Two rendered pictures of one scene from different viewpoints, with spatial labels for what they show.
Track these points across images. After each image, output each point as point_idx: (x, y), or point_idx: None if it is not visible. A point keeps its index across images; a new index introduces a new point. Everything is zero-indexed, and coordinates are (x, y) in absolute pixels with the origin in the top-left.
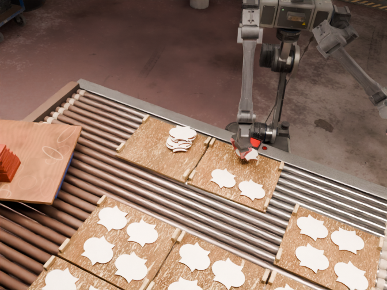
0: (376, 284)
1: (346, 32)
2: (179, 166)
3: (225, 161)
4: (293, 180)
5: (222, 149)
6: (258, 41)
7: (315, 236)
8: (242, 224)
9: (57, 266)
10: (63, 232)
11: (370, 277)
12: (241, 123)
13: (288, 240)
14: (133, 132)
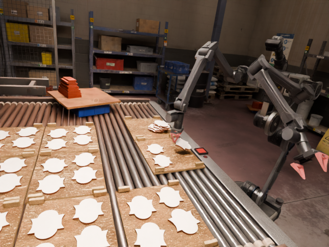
0: None
1: (298, 86)
2: (143, 135)
3: (169, 146)
4: (200, 178)
5: None
6: (206, 57)
7: (163, 200)
8: (132, 169)
9: (38, 128)
10: (62, 125)
11: None
12: (176, 109)
13: (144, 190)
14: None
